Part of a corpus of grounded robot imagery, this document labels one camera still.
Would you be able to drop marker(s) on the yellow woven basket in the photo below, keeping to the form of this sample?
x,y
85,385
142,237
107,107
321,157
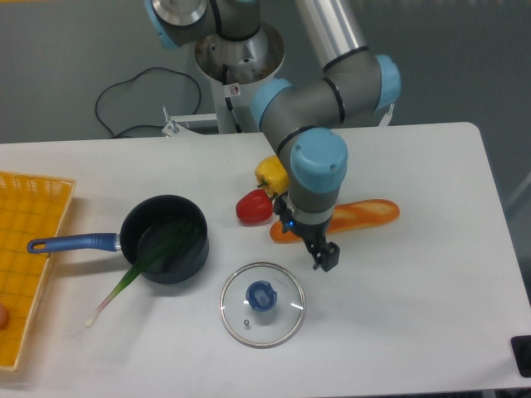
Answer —
x,y
31,206

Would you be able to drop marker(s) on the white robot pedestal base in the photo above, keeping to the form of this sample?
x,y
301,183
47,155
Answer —
x,y
236,70

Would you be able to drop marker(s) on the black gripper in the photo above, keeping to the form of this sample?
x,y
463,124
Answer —
x,y
295,224

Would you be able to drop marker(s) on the white table clamp bracket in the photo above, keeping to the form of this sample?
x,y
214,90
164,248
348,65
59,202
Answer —
x,y
186,122

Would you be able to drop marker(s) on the orange baguette bread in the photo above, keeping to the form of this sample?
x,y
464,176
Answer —
x,y
362,214

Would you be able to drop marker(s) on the green spring onion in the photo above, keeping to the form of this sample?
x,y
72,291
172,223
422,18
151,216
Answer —
x,y
137,269

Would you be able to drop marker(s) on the red bell pepper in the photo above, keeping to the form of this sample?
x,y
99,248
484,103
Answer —
x,y
254,208

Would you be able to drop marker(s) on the glass pot lid blue knob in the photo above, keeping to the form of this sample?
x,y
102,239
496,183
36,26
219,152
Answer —
x,y
262,305

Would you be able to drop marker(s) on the yellow bell pepper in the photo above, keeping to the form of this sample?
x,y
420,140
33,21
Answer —
x,y
272,176

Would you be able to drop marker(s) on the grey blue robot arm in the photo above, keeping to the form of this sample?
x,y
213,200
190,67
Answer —
x,y
355,81

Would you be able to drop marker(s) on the black device at table edge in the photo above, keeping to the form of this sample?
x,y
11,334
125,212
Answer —
x,y
521,346

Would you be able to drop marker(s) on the dark pot blue handle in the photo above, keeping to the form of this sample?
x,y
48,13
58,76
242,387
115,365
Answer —
x,y
146,214

